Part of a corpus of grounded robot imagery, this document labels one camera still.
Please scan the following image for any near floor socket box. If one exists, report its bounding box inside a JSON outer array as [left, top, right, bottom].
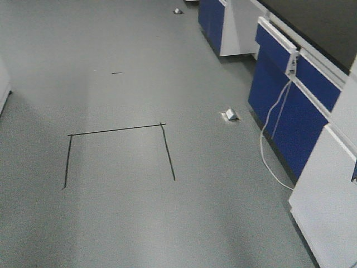
[[221, 108, 239, 122]]

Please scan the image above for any far blue cabinet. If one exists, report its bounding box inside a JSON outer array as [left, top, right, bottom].
[[198, 0, 263, 56]]

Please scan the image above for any blue lab bench cabinet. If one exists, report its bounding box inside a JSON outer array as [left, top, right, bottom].
[[248, 17, 341, 178]]

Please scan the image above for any white bench side panel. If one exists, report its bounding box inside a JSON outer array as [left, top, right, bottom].
[[289, 63, 356, 267]]

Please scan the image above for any white cable on floor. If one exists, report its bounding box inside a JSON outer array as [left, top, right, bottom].
[[259, 80, 295, 192]]

